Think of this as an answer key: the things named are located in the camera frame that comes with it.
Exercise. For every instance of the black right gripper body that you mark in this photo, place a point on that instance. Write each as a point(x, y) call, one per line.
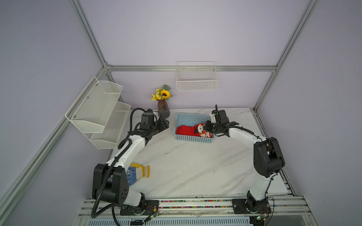
point(212, 127)

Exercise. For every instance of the white mesh shelf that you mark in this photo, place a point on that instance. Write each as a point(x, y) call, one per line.
point(109, 138)
point(92, 110)

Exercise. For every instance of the aluminium front rail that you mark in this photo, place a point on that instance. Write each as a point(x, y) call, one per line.
point(282, 210)

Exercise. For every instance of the red sock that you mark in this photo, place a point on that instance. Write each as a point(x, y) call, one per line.
point(197, 130)

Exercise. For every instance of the white wire wall basket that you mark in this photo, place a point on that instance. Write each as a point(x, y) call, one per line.
point(196, 76)

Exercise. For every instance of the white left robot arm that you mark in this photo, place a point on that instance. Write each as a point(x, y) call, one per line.
point(110, 187)

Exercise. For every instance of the yellow sunflower bouquet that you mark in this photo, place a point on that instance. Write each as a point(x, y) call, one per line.
point(162, 93)

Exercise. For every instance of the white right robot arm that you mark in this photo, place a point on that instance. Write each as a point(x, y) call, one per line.
point(268, 159)

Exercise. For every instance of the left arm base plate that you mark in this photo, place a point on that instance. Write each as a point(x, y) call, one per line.
point(145, 208)

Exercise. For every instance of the yellow blue sock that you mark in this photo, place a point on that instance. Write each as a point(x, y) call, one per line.
point(136, 172)

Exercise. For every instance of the light blue plastic basket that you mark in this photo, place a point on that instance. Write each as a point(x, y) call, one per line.
point(191, 120)

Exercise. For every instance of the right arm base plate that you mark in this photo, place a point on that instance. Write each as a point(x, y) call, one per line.
point(251, 206)

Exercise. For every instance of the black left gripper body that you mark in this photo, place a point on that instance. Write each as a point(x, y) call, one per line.
point(158, 126)

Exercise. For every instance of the dark glass vase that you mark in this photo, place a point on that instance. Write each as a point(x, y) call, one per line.
point(163, 109)

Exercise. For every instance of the white mesh upper shelf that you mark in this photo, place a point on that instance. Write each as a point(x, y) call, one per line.
point(92, 110)

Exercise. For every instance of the white mesh lower shelf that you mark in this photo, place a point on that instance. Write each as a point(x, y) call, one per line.
point(109, 138)

